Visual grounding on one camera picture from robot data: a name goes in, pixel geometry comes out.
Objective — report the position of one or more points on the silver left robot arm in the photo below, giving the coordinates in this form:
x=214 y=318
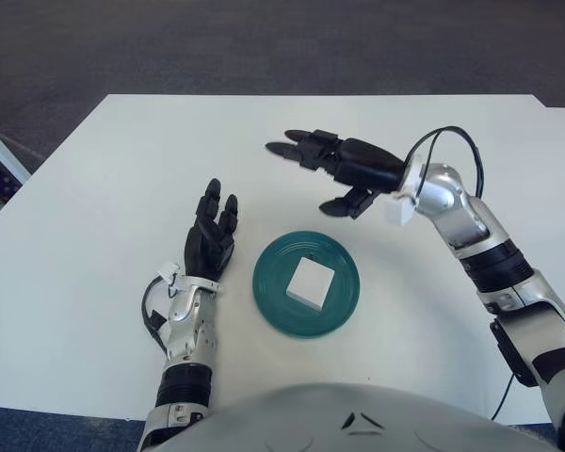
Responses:
x=188 y=329

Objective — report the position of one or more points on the grey robot torso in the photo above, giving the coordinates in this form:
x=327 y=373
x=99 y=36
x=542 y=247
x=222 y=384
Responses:
x=311 y=419

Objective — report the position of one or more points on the round green plate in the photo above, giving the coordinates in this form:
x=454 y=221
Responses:
x=273 y=301

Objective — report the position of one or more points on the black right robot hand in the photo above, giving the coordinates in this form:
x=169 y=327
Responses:
x=362 y=162

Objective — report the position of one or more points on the white charger block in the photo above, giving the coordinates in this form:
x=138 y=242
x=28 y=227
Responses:
x=311 y=282

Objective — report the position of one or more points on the white board frame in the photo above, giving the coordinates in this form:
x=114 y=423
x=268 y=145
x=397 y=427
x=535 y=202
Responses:
x=2 y=148

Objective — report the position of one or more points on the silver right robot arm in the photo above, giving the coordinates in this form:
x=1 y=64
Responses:
x=471 y=221

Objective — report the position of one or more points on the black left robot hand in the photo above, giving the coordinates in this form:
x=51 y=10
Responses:
x=207 y=245

